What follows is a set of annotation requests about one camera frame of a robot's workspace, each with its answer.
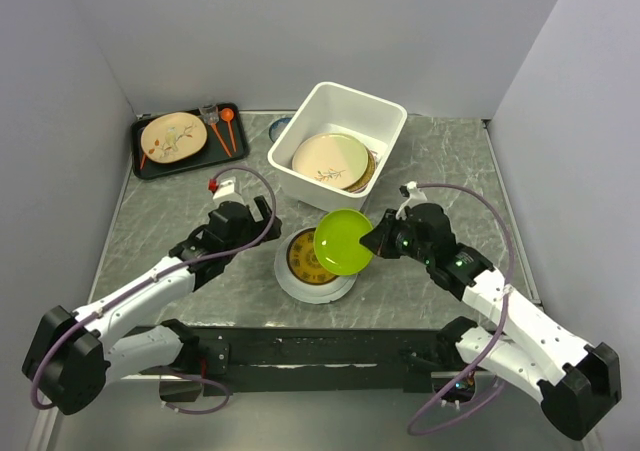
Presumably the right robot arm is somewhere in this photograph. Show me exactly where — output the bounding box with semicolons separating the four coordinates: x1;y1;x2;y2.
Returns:
360;203;622;441

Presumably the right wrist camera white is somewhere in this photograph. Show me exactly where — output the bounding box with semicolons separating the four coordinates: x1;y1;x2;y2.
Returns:
396;181;428;220

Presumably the woven bamboo mat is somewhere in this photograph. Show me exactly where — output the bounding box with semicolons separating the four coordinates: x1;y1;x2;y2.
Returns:
344;149;377;193

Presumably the aluminium frame rail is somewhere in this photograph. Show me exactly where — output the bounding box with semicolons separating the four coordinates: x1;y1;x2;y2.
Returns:
114;333;581;382

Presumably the green plate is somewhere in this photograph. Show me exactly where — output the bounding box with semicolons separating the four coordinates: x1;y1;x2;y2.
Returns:
313;209;373;276

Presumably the cream plate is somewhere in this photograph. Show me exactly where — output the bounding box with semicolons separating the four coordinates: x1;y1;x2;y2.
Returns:
291;132;369;190

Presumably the beige bird plate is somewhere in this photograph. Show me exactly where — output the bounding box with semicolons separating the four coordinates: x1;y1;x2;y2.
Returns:
140;112;207;164

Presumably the small clear glass cup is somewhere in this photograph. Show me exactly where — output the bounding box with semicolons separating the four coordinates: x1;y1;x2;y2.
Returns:
199;103;219;126

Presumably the orange spoon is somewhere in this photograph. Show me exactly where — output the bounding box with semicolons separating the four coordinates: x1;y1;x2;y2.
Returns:
220;107;237;153

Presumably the black serving tray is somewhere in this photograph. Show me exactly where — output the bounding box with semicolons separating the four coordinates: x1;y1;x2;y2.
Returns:
129;102;249;180

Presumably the small blue patterned dish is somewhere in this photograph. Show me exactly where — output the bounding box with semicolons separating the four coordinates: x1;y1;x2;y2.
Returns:
268;117;291;142

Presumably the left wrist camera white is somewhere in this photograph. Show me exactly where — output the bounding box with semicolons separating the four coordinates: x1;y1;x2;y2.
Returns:
208;177;244;205

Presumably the white plate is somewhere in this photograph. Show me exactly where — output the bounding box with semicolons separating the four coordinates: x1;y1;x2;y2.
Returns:
274;230;357;305

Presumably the orange chopstick-like stick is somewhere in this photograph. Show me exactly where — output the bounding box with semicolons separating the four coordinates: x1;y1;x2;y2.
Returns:
209;121;232;158

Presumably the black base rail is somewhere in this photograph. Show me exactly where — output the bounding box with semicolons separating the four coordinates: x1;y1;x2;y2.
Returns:
167;320;465;393

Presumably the white plastic bin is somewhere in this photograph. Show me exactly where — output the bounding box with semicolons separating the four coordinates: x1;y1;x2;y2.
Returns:
268;82;407;212

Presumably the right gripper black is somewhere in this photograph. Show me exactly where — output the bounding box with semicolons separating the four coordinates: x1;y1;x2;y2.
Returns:
361;208;434;264

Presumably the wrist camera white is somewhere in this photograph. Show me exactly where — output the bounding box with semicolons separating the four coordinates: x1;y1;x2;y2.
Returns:
396;181;428;220
208;177;244;205

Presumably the yellow patterned dark plate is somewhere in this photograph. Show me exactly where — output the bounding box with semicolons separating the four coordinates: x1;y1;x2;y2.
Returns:
286;228;337;286

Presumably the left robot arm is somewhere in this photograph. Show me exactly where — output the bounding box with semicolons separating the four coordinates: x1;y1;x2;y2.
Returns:
22;196;282;415

